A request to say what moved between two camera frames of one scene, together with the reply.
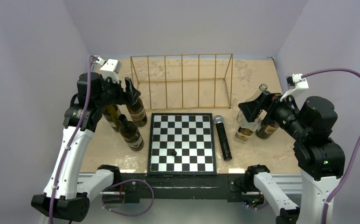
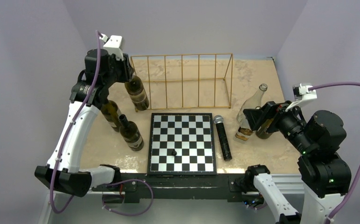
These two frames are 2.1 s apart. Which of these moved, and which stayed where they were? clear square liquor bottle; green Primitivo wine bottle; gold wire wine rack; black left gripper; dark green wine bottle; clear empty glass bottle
Moved: black left gripper; green Primitivo wine bottle
Stayed: clear empty glass bottle; dark green wine bottle; gold wire wine rack; clear square liquor bottle
